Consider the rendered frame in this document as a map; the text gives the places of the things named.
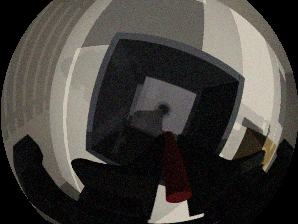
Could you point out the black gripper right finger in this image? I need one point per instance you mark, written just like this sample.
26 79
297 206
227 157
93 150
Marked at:
209 174

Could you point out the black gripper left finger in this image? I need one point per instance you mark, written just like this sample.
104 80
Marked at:
138 179

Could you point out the dark red peg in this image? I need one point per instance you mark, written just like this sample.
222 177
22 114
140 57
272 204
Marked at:
176 182

